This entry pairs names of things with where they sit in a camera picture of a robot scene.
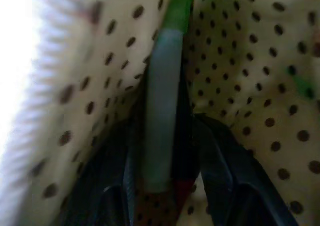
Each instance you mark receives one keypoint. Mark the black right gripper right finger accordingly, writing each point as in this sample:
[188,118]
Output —
[232,181]

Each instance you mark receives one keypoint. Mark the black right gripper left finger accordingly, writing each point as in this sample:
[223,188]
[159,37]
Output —
[105,193]

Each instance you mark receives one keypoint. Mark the green capped white marker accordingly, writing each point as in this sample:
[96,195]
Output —
[162,105]

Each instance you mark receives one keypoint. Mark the cream polka dot fabric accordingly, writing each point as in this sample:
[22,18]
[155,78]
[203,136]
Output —
[237,60]

